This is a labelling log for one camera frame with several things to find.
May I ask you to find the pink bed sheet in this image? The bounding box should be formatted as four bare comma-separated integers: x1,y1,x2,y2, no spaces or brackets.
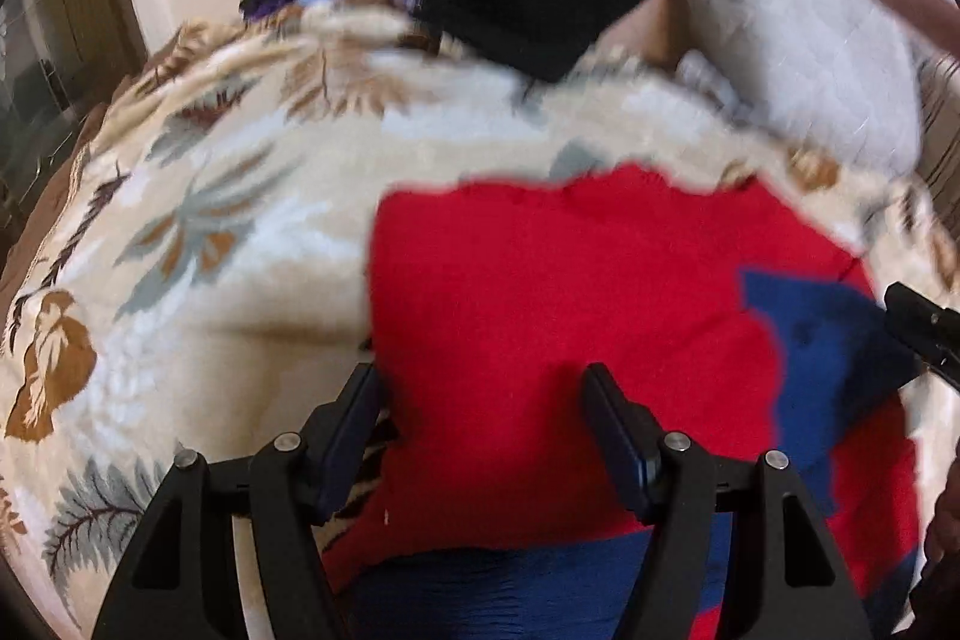
600,0,702,70

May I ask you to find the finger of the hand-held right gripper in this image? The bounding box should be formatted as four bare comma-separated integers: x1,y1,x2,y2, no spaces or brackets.
883,282,960,387

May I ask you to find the striped brown cushion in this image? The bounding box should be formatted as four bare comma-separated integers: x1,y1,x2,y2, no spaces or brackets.
916,56,960,202

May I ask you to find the red and blue sweater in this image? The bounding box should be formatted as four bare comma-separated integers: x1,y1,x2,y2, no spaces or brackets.
319,164,927,640

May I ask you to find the brown bolster cushion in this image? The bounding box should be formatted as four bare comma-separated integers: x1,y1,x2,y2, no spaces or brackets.
870,0,960,58

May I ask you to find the grey quilted pillow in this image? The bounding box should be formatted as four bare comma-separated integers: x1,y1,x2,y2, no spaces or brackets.
645,0,927,176

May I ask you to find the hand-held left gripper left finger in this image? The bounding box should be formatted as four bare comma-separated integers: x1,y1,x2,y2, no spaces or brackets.
90,362,391,640

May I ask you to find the wooden door frame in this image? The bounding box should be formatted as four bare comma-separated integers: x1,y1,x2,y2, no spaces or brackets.
0,0,149,221

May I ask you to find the person's right hand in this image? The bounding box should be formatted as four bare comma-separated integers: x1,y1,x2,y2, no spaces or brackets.
922,460,960,570

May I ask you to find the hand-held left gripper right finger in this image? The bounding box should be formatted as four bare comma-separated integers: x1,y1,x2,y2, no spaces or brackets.
583,362,875,640

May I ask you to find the leaf print beige blanket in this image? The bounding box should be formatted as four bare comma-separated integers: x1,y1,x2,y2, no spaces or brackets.
0,2,960,640

